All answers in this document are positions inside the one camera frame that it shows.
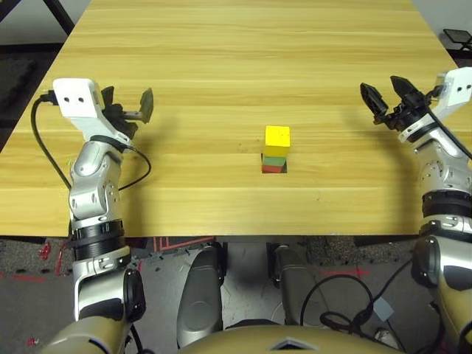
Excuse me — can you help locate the green wooden block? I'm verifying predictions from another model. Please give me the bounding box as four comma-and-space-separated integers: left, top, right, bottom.
262, 153, 288, 166

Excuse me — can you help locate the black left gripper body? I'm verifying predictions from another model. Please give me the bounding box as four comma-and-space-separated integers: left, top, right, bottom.
104, 103, 145, 139

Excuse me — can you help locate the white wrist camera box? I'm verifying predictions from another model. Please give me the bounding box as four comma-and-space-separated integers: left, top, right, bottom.
52, 77, 133, 147
398, 67, 472, 143

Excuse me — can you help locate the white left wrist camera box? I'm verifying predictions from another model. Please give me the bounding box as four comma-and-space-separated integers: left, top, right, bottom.
52, 77, 133, 147

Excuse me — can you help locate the grey right robot leg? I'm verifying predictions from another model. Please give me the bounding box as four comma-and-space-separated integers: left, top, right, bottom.
271, 243, 325, 327

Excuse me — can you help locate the grey cable adapter box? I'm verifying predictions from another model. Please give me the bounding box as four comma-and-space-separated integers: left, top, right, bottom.
372, 296, 395, 322

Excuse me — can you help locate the black floor cable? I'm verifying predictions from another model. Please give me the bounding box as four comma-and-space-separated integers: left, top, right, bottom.
300, 257, 447, 354

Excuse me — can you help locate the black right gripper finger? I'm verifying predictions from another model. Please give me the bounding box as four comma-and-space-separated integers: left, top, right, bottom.
389, 74, 420, 101
359, 83, 389, 119

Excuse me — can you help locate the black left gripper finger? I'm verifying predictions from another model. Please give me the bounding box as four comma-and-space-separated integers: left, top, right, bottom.
137, 87, 154, 125
100, 85, 117, 111

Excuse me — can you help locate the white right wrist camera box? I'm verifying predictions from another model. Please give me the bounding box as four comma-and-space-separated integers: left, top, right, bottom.
398, 67, 472, 143

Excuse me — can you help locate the black mat with red lines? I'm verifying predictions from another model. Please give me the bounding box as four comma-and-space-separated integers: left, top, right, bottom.
153, 235, 217, 251

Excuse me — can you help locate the thick black left camera cable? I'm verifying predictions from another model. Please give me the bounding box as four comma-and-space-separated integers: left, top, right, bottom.
30, 90, 73, 191

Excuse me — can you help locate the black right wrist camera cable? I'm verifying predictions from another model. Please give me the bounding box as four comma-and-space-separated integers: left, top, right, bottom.
423, 86, 472, 162

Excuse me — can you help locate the black stand plate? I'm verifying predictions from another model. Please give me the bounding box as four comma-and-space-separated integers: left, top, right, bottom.
442, 28, 472, 51

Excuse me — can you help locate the gold robot torso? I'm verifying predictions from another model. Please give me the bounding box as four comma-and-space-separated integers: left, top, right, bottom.
176, 324, 403, 354

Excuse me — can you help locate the yellow wooden block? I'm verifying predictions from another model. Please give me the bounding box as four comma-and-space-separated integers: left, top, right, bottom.
264, 125, 291, 158

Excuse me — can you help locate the grey left robot leg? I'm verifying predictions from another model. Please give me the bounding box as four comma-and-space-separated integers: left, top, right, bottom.
176, 246, 226, 350

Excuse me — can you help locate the thin black left gripper cable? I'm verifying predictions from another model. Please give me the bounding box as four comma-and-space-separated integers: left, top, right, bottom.
117, 145, 153, 192

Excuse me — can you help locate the black diagonal bar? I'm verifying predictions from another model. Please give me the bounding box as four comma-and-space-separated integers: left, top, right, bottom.
42, 0, 77, 36

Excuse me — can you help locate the grey robot leg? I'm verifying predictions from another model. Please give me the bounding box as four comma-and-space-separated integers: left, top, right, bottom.
271, 243, 325, 327
176, 246, 226, 350

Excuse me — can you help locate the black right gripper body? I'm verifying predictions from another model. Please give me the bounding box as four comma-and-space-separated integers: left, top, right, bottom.
372, 91, 437, 131

